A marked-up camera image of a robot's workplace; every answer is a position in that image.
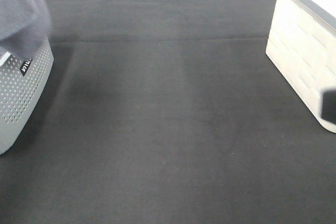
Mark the grey-blue microfibre towel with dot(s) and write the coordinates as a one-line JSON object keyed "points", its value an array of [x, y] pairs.
{"points": [[25, 25]]}

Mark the black table mat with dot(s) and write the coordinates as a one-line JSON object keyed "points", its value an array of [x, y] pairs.
{"points": [[167, 111]]}

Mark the grey perforated laundry basket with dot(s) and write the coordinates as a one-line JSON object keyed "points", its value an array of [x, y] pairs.
{"points": [[22, 83]]}

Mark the white storage box grey rim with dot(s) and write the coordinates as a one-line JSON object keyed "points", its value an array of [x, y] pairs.
{"points": [[301, 44]]}

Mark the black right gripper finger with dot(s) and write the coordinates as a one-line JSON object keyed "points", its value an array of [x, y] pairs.
{"points": [[328, 109]]}

